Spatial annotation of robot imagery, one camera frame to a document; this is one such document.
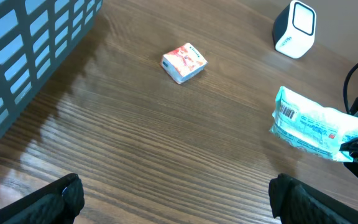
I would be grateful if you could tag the mint toilet wipes pack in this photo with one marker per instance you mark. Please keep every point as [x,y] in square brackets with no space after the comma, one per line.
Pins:
[310,127]

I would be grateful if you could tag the grey plastic basket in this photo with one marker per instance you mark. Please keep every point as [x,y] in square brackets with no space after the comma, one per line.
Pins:
[35,38]

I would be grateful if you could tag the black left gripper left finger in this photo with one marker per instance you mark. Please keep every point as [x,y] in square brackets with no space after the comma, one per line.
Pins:
[58,202]

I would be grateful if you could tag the small red tissue pack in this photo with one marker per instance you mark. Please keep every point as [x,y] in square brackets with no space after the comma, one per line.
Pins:
[183,63]

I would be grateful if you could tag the white barcode scanner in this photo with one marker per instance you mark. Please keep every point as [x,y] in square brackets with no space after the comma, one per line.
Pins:
[294,30]

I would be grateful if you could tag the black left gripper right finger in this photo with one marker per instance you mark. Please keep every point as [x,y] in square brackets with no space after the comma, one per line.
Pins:
[293,201]

